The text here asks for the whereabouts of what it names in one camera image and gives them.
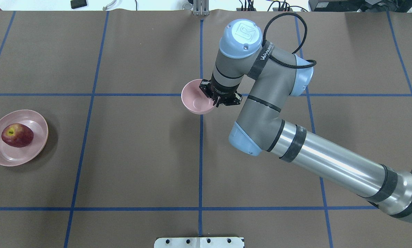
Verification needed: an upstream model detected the pink bowl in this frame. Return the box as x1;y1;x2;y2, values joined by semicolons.
181;79;215;115

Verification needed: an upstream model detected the aluminium frame post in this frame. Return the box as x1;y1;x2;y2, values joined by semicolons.
189;0;210;16

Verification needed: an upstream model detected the red apple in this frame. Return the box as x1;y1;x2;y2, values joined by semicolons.
1;123;34;148

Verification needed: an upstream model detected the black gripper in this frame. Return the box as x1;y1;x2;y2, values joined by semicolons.
199;80;242;108

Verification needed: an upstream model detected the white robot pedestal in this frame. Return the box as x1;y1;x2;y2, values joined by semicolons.
154;237;245;248

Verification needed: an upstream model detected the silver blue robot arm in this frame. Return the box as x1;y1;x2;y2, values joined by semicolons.
197;19;412;223

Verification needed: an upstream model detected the pink plate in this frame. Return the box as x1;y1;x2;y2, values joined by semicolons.
0;110;49;166

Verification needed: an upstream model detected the small black device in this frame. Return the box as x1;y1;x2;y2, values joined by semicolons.
70;0;87;9

